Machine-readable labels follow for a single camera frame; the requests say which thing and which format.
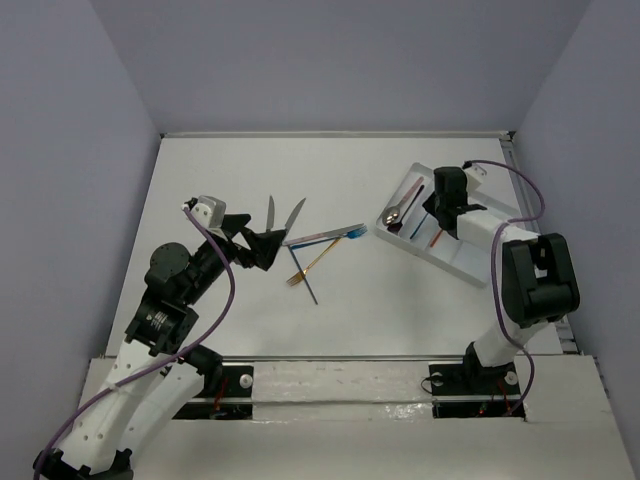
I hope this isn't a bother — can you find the silver knife teal handle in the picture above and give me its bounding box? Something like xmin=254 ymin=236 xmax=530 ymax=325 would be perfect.
xmin=284 ymin=198 xmax=306 ymax=238

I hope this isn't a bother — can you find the gold fork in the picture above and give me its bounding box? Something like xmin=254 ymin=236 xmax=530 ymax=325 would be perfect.
xmin=286 ymin=238 xmax=342 ymax=287

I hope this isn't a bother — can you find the aluminium frame rail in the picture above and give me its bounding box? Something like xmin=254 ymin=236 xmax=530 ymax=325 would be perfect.
xmin=161 ymin=130 xmax=513 ymax=142

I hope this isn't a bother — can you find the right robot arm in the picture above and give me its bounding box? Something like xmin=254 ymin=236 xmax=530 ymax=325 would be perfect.
xmin=424 ymin=162 xmax=580 ymax=392

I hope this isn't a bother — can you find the silver spoon pink handle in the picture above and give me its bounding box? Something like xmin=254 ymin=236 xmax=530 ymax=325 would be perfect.
xmin=381 ymin=176 xmax=424 ymax=226

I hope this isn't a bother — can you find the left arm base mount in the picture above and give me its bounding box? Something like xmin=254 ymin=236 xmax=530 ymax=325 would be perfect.
xmin=173 ymin=363 xmax=254 ymax=421

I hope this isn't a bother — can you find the purple spoon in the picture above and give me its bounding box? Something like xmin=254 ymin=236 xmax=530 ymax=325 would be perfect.
xmin=387 ymin=185 xmax=425 ymax=234

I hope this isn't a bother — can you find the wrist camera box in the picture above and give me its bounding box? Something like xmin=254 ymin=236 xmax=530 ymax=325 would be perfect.
xmin=462 ymin=161 xmax=487 ymax=194
xmin=182 ymin=195 xmax=226 ymax=232

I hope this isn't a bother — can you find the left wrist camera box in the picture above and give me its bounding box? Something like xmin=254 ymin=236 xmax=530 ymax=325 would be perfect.
xmin=182 ymin=195 xmax=226 ymax=232

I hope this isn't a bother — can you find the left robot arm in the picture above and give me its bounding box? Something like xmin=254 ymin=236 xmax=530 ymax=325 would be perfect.
xmin=34 ymin=203 xmax=290 ymax=479

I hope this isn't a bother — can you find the blue chopstick diagonal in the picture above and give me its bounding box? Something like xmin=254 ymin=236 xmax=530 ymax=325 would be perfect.
xmin=286 ymin=246 xmax=319 ymax=306

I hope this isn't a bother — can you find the silver knife pink handle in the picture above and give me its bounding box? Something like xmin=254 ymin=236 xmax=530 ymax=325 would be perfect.
xmin=282 ymin=223 xmax=366 ymax=246

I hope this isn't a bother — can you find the silver knife dark handle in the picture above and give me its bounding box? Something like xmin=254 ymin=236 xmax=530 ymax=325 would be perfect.
xmin=266 ymin=196 xmax=275 ymax=231

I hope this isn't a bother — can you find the orange chopstick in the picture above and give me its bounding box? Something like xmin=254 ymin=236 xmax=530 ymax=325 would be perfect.
xmin=429 ymin=229 xmax=444 ymax=248

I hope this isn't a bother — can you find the white divided utensil tray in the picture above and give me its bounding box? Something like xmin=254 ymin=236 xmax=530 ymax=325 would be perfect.
xmin=374 ymin=162 xmax=490 ymax=287

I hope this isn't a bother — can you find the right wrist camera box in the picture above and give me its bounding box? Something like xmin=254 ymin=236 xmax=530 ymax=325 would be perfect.
xmin=462 ymin=161 xmax=487 ymax=194

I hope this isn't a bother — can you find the blue chopstick horizontal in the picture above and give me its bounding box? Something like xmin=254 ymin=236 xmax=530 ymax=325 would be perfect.
xmin=290 ymin=237 xmax=342 ymax=250

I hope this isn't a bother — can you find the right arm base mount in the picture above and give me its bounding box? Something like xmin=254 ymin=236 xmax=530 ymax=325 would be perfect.
xmin=421 ymin=363 xmax=525 ymax=419

